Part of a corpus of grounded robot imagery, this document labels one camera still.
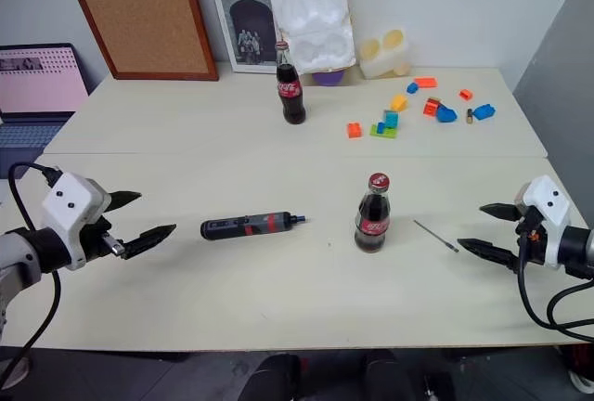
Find open laptop pink screen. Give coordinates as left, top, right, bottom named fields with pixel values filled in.
left=0, top=43, right=90, bottom=180

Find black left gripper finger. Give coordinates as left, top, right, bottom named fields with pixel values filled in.
left=107, top=189, right=143, bottom=213
left=120, top=223, right=178, bottom=261

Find cork board wooden frame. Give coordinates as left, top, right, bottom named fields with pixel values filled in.
left=58, top=0, right=221, bottom=83

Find red white object under table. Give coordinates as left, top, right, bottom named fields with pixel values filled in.
left=555, top=343, right=594, bottom=394

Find white foam packaging sheet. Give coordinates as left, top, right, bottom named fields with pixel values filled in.
left=258, top=0, right=358, bottom=77

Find orange red building block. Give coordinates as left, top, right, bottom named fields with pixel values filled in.
left=422, top=97, right=443, bottom=121

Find dark rounded shape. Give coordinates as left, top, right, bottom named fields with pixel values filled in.
left=363, top=349, right=410, bottom=401
left=252, top=353, right=303, bottom=401

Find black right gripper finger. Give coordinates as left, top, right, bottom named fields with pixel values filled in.
left=478, top=202, right=524, bottom=223
left=456, top=237, right=520, bottom=273

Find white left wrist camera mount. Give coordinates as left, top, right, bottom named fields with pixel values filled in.
left=41, top=172, right=113, bottom=272

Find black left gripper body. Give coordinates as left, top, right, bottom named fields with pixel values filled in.
left=78, top=216, right=127, bottom=264

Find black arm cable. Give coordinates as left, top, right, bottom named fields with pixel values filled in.
left=0, top=162, right=64, bottom=380
left=516, top=219, right=594, bottom=344

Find grey red electric screwdriver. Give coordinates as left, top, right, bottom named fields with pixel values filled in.
left=200, top=210, right=310, bottom=241

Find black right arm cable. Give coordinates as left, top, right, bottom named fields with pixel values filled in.
left=516, top=219, right=594, bottom=344

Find graphic design book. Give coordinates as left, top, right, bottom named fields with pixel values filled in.
left=205, top=0, right=285, bottom=75

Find purple bowl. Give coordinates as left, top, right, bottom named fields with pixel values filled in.
left=311, top=70, right=347, bottom=88

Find green building plate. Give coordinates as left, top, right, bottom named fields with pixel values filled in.
left=368, top=123, right=399, bottom=139

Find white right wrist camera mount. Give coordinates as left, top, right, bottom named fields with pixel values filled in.
left=512, top=175, right=573, bottom=270

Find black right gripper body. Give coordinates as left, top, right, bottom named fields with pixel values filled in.
left=511, top=198, right=549, bottom=273

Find thin metal screwdriver bit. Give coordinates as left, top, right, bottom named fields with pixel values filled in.
left=413, top=219, right=461, bottom=254

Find white foam block yellow hollows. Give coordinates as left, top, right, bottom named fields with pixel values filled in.
left=358, top=29, right=415, bottom=80

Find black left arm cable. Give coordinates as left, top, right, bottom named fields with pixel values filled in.
left=0, top=162, right=64, bottom=380

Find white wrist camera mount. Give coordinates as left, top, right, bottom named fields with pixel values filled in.
left=41, top=172, right=113, bottom=272
left=512, top=175, right=573, bottom=270

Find glass cola bottle red cap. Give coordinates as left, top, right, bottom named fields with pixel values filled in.
left=275, top=40, right=308, bottom=126
left=354, top=172, right=393, bottom=254

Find teal building block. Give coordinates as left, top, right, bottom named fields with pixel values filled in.
left=376, top=110, right=401, bottom=136

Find grey partition panel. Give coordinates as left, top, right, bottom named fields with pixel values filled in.
left=511, top=0, right=594, bottom=216

